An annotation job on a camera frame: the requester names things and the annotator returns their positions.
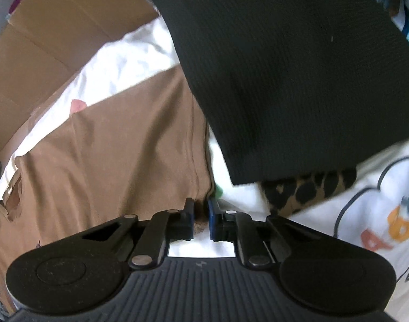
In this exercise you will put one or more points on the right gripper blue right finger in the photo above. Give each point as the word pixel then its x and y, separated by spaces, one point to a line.
pixel 242 231

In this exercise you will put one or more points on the brown printed t-shirt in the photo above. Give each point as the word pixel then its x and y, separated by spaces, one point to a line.
pixel 141 151

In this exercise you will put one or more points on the black folded garment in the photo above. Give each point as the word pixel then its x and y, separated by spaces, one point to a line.
pixel 293 86

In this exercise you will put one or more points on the brown cardboard sheet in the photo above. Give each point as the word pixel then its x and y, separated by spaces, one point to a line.
pixel 47 41

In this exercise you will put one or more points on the leopard print folded garment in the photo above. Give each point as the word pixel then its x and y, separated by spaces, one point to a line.
pixel 291 195

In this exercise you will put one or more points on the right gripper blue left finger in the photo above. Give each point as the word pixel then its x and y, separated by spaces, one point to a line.
pixel 152 238

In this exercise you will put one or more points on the cream bear print bedsheet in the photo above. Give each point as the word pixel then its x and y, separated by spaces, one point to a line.
pixel 373 213

